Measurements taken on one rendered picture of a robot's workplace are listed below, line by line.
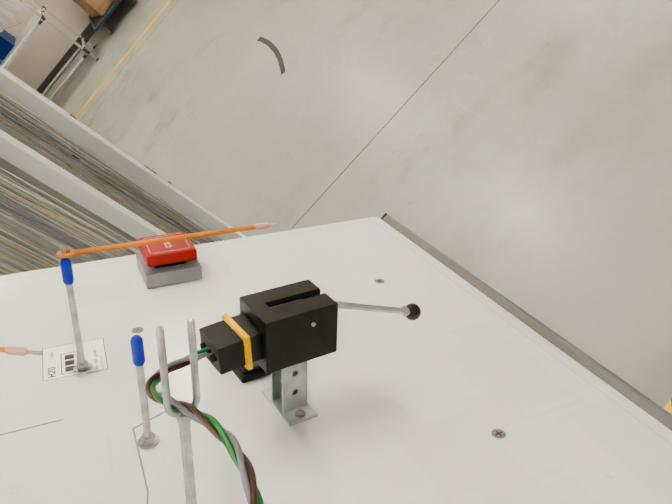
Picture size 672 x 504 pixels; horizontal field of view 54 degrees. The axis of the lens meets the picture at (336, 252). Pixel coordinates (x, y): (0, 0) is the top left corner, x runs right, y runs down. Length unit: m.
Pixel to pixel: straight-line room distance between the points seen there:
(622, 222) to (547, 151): 0.38
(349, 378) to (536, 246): 1.36
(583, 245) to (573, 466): 1.32
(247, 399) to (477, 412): 0.17
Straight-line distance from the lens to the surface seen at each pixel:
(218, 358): 0.43
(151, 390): 0.39
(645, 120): 1.95
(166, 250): 0.67
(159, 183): 1.53
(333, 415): 0.50
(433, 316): 0.63
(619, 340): 1.62
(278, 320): 0.43
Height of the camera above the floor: 1.37
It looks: 35 degrees down
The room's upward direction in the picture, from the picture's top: 53 degrees counter-clockwise
